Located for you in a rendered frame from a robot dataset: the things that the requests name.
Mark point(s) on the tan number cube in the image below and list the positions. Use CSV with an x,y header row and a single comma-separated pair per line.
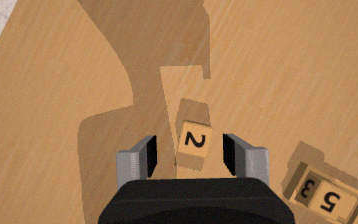
x,y
195,138
322,196

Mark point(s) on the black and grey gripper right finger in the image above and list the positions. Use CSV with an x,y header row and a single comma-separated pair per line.
x,y
244,160

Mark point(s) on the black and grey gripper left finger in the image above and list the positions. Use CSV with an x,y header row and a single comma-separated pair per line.
x,y
138,163

